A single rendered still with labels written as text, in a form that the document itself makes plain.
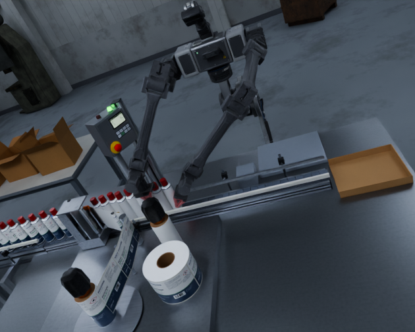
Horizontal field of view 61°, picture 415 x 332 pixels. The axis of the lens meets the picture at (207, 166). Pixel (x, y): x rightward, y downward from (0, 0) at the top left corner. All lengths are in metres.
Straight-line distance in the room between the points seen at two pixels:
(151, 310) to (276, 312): 0.49
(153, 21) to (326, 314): 8.30
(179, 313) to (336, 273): 0.61
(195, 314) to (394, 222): 0.85
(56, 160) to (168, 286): 2.21
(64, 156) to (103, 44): 6.49
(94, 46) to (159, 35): 1.70
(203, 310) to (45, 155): 2.35
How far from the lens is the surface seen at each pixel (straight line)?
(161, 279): 1.38
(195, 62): 2.02
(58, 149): 3.31
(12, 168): 3.74
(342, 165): 1.87
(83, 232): 1.97
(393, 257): 1.46
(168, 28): 9.03
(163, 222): 1.54
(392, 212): 1.61
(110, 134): 1.73
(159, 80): 1.53
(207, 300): 1.43
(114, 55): 9.57
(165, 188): 1.79
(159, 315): 1.49
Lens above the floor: 1.97
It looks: 31 degrees down
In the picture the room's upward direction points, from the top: 24 degrees counter-clockwise
